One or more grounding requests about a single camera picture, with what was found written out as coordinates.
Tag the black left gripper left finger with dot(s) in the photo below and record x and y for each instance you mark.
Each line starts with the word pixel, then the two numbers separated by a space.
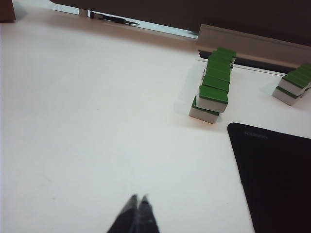
pixel 124 221

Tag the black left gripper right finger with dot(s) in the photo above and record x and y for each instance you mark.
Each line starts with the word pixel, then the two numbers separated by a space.
pixel 145 218

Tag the black mouse mat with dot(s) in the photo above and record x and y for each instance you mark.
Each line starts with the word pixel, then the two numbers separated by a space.
pixel 279 182

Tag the black screwdriver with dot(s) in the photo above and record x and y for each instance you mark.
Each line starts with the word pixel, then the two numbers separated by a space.
pixel 114 19

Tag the beige desk divider panel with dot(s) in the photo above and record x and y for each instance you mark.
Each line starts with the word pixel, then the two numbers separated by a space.
pixel 218 12

